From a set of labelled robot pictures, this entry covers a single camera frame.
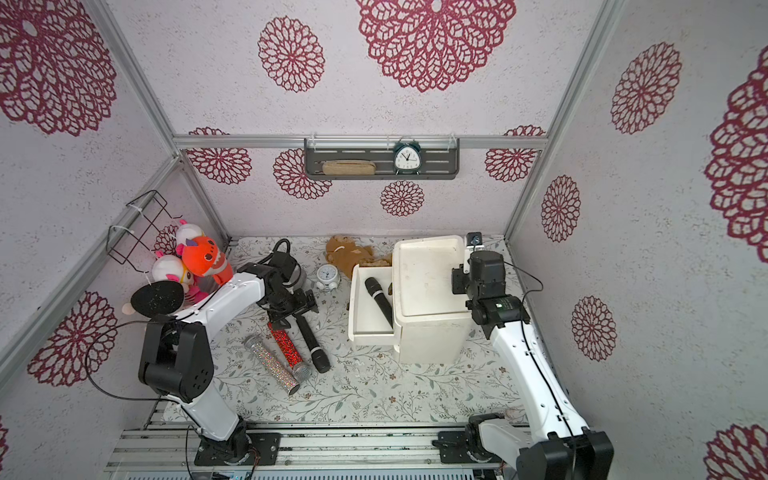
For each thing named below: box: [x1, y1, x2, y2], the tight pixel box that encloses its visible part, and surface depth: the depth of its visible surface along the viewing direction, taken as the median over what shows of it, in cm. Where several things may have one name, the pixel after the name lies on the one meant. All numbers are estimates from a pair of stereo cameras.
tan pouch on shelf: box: [322, 160, 377, 176], surface depth 91 cm
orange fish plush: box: [182, 235, 233, 285], surface depth 90 cm
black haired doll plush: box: [122, 280, 190, 318], surface depth 78 cm
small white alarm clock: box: [316, 263, 340, 292], surface depth 105 cm
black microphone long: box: [293, 313, 331, 373], surface depth 89 cm
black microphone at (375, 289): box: [364, 277, 394, 329], surface depth 92 cm
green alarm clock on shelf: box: [393, 137, 423, 176], surface depth 92 cm
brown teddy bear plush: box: [326, 234, 392, 279], surface depth 107 cm
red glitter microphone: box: [267, 321, 313, 382], surface depth 88 cm
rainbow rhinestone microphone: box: [244, 334, 301, 395], surface depth 85 cm
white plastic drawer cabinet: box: [393, 235, 472, 365], surface depth 80 cm
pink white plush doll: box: [152, 220, 212, 305], surface depth 89 cm
